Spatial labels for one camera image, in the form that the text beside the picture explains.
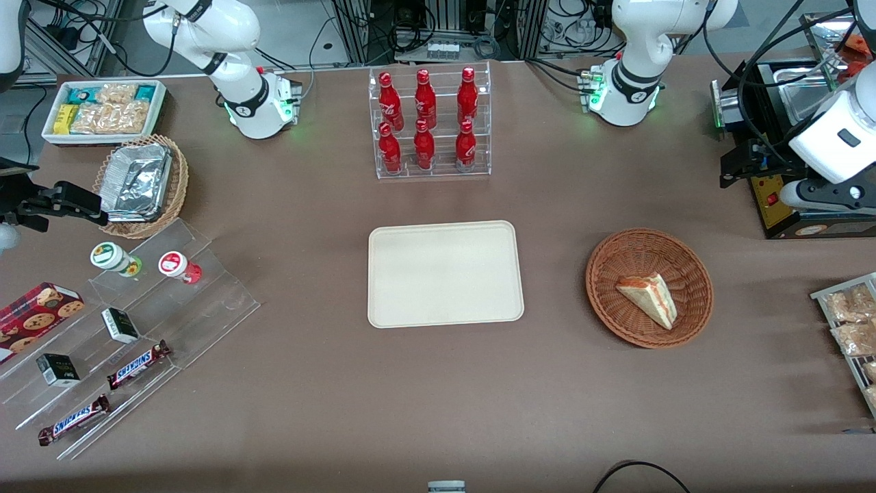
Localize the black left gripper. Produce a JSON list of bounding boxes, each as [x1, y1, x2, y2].
[[720, 137, 809, 189]]

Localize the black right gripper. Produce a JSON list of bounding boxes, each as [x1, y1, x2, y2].
[[0, 179, 109, 233]]

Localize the triangular sandwich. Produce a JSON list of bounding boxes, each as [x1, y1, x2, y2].
[[616, 273, 678, 331]]

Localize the oval tan wicker basket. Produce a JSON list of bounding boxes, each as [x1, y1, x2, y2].
[[92, 134, 190, 240]]

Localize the round brown wicker basket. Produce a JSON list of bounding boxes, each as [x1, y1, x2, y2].
[[585, 227, 714, 349]]

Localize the beige plastic tray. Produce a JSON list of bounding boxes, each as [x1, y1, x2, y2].
[[368, 220, 526, 329]]

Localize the black hot food display machine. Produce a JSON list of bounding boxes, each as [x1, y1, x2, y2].
[[710, 12, 876, 240]]

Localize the cup with green lid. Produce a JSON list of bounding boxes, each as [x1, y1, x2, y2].
[[90, 242, 144, 278]]

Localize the silver foil container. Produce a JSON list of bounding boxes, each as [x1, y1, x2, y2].
[[101, 143, 172, 223]]

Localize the steel food pan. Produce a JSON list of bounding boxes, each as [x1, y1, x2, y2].
[[775, 65, 851, 126]]

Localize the yellow snack packet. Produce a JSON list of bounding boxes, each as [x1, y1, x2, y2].
[[53, 103, 80, 136]]

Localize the clear bag of crackers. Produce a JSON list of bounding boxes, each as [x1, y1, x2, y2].
[[70, 102, 149, 135], [95, 83, 138, 105]]

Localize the cup with red lid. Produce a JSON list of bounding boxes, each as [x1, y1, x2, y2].
[[158, 251, 203, 285]]

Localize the red cookie box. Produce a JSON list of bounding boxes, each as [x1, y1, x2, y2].
[[0, 281, 86, 364]]

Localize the white snack bin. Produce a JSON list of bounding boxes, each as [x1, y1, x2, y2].
[[42, 79, 168, 147]]

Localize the small black box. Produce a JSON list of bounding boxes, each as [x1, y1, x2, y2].
[[36, 353, 81, 388], [101, 307, 140, 344]]

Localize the brown snickers bar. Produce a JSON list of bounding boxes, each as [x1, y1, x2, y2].
[[38, 394, 112, 447], [107, 340, 172, 391]]

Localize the clear acrylic step display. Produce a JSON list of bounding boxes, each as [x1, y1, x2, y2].
[[0, 218, 261, 461]]

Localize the red cola bottle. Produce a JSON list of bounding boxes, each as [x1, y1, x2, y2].
[[454, 120, 478, 173], [456, 66, 480, 126], [378, 123, 403, 174], [414, 68, 438, 130], [413, 119, 437, 171], [378, 71, 405, 131]]

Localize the clear acrylic bottle rack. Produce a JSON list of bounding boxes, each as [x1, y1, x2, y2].
[[369, 61, 493, 181]]

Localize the grey wire rack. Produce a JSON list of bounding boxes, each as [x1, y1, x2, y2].
[[810, 272, 876, 419]]

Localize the black cable loop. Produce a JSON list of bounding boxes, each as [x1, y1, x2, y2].
[[591, 460, 693, 493]]

